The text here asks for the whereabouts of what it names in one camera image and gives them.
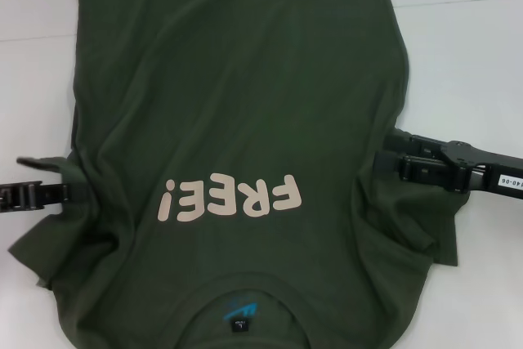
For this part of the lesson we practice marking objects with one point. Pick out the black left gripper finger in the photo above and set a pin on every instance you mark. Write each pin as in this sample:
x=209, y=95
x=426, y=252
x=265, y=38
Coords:
x=38, y=162
x=37, y=198

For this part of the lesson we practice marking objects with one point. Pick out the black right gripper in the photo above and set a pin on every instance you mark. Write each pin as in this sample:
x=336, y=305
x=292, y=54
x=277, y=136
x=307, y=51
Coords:
x=486, y=175

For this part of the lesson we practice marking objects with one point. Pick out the dark green FREE t-shirt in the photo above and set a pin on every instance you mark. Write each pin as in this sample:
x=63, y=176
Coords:
x=245, y=79

